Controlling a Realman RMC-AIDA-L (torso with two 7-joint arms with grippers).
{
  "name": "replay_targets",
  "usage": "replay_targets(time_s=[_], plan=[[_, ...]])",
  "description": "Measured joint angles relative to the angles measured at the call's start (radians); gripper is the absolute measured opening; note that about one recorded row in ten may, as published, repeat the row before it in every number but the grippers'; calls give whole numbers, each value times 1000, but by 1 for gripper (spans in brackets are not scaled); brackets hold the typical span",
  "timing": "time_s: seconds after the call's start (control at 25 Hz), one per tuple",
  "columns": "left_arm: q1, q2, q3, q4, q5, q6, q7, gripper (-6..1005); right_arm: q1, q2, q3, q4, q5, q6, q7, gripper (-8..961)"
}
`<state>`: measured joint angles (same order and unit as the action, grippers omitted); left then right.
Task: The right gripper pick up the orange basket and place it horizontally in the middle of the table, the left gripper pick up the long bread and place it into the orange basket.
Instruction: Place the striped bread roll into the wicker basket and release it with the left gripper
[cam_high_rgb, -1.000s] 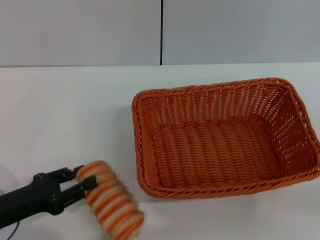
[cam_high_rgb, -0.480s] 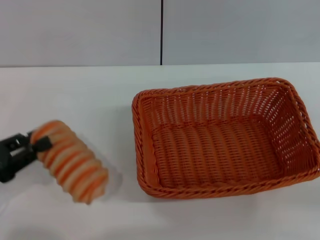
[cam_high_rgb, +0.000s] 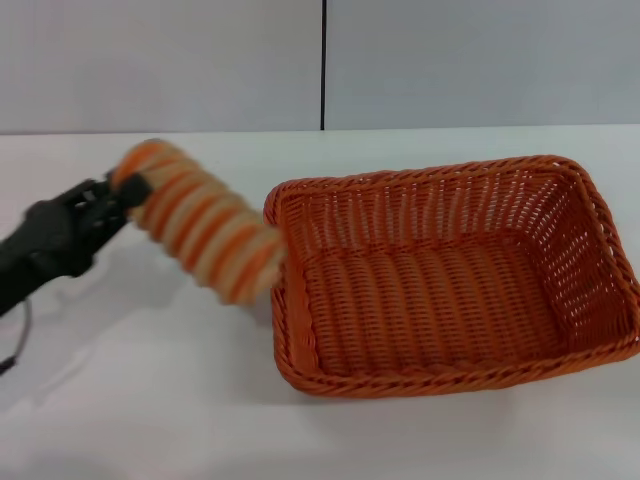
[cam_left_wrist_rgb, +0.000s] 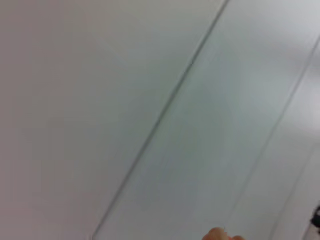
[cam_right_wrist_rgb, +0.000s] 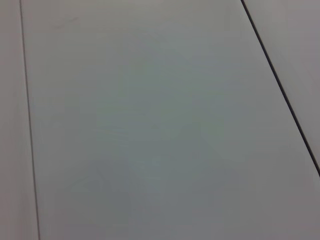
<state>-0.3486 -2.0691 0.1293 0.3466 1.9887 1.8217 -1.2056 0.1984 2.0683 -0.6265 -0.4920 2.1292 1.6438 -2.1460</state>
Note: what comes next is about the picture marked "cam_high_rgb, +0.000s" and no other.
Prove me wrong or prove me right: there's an orange and cream striped bread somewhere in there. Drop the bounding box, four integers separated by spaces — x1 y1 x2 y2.
110 139 287 305

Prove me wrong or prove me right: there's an orange woven plastic basket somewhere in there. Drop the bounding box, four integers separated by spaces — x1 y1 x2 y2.
263 153 640 399

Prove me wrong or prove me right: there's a thin grey gripper cable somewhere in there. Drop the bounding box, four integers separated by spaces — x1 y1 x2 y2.
0 298 34 376

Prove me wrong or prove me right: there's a black wall panel seam strip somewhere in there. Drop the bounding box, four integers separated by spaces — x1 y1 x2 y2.
319 0 329 132

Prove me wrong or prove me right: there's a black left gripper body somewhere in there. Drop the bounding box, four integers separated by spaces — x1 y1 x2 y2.
27 177 129 279

